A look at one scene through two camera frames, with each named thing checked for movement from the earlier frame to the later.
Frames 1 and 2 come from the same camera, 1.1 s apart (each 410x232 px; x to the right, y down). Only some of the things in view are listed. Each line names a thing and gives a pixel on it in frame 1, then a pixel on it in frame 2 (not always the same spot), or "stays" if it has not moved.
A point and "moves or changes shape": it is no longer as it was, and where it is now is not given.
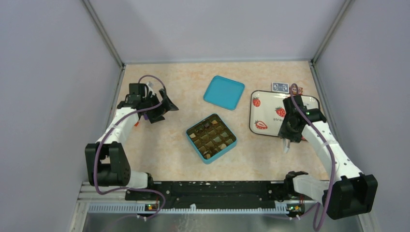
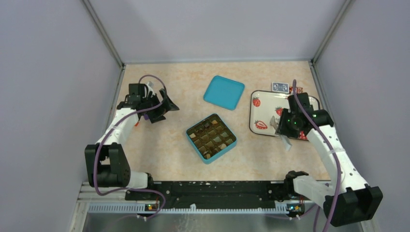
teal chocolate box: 211,137 stays
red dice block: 294,91 stays
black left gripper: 157,115 stays
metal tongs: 286,144 moves or changes shape
